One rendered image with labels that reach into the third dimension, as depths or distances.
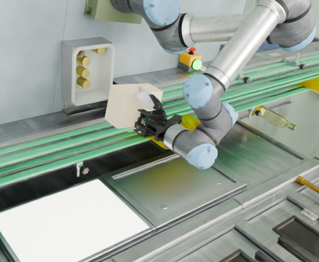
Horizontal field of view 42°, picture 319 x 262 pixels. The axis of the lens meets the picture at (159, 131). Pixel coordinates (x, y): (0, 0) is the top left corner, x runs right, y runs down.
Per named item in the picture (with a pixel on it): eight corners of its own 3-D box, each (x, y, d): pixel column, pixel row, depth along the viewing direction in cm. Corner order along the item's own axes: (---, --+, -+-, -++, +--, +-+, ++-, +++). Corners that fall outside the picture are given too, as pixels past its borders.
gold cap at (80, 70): (76, 65, 154) (81, 69, 151) (84, 64, 156) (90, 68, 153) (75, 74, 156) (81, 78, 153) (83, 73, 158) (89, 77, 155)
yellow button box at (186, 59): (177, 66, 192) (188, 71, 188) (179, 51, 189) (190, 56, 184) (188, 64, 197) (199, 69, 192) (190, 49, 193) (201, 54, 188)
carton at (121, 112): (110, 84, 132) (124, 93, 127) (148, 83, 143) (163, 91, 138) (104, 118, 137) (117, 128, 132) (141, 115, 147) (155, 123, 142)
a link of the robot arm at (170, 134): (194, 128, 120) (187, 152, 123) (183, 121, 123) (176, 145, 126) (175, 130, 115) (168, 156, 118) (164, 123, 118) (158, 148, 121)
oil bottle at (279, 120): (249, 112, 226) (289, 132, 209) (253, 102, 224) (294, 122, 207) (254, 112, 230) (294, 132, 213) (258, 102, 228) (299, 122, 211)
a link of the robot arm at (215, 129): (233, 99, 110) (206, 130, 108) (243, 121, 118) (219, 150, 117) (211, 88, 115) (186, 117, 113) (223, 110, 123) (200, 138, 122)
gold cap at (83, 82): (76, 77, 156) (82, 81, 154) (84, 75, 159) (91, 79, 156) (76, 85, 158) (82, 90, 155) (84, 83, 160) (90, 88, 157)
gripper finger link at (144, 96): (132, 81, 128) (144, 107, 125) (147, 81, 132) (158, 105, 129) (127, 87, 130) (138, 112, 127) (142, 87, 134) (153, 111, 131)
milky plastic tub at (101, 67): (61, 98, 158) (72, 107, 152) (61, 40, 147) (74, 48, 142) (100, 90, 169) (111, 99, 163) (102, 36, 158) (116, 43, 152)
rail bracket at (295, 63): (280, 61, 224) (301, 69, 216) (283, 48, 221) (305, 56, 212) (284, 60, 227) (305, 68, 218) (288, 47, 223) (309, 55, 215)
